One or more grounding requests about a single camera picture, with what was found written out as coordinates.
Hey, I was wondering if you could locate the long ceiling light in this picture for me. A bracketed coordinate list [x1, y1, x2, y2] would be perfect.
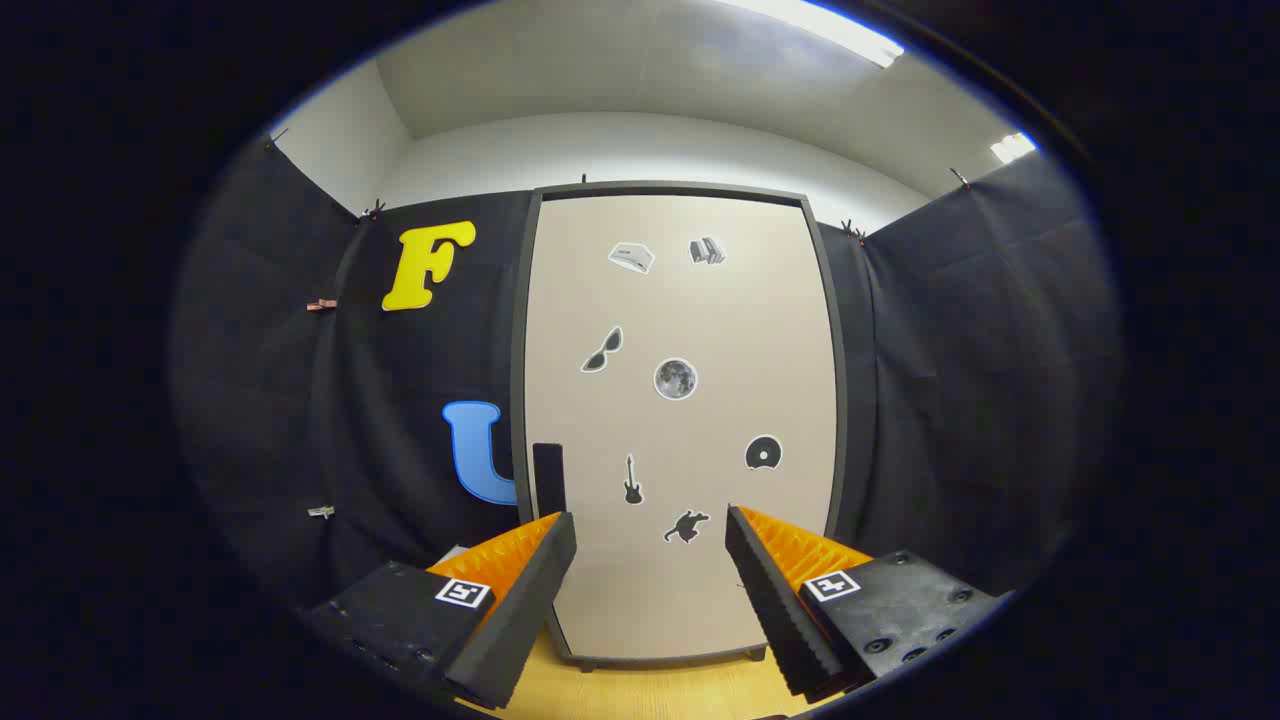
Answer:
[715, 0, 906, 69]

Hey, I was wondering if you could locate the black door handle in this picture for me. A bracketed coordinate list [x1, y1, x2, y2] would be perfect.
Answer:
[533, 443, 567, 516]

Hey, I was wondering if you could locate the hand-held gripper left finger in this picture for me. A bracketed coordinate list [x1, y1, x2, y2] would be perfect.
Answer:
[300, 512, 579, 711]

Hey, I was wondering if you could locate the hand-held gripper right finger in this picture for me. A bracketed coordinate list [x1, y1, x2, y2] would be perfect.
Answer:
[724, 504, 1009, 703]

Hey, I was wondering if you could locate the grey cabinet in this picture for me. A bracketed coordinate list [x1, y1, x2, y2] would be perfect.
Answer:
[510, 180, 849, 673]

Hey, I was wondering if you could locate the black backdrop cloth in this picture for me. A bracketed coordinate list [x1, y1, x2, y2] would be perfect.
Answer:
[170, 135, 1126, 611]

